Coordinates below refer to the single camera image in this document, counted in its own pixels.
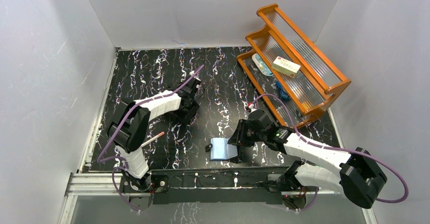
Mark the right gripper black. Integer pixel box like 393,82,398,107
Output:
227,119,266,147

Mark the cream cardboard box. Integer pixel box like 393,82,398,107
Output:
271,56,301,78

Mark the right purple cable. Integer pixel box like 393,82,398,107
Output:
246,94,410,204

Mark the pink pen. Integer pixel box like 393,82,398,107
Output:
140,131,165,148

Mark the black aluminium base frame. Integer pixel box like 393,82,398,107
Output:
65,167,370,206

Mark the black card holder wallet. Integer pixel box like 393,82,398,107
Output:
205,137,239,161

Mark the white blue oval package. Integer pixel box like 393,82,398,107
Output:
252,53,273,77

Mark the black box of cards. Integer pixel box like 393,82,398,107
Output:
168,98,200,124

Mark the orange wooden shelf rack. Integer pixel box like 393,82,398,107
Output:
237,4,351,128

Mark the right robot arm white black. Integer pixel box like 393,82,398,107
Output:
227,109,387,209

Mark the blue small object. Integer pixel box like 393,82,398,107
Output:
275,81,291,101

